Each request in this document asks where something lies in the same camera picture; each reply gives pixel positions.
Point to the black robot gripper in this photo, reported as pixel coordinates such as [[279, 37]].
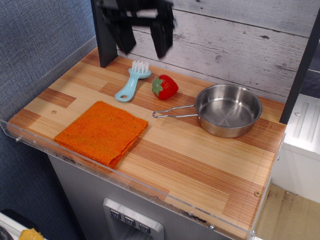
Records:
[[121, 15]]

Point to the red toy strawberry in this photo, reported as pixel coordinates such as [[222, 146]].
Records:
[[164, 87]]

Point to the light blue dish brush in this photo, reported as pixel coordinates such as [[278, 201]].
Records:
[[139, 70]]

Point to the orange folded cloth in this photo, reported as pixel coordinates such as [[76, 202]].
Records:
[[103, 133]]

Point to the clear acrylic table guard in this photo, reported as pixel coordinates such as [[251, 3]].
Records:
[[27, 66]]

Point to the grey toy fridge cabinet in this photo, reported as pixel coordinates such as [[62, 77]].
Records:
[[85, 191]]

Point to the silver dispenser button panel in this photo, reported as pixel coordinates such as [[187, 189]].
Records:
[[128, 224]]

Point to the white grooved side counter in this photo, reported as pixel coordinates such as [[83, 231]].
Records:
[[297, 167]]

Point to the black and yellow corner object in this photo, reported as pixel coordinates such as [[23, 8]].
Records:
[[12, 224]]

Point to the dark left vertical post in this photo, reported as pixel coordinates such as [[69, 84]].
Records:
[[107, 49]]

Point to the dark vertical post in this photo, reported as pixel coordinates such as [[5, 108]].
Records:
[[107, 49], [302, 71]]

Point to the stainless steel pot with handle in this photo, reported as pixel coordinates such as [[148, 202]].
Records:
[[223, 110]]

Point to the dark right vertical post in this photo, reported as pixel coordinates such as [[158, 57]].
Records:
[[302, 71]]

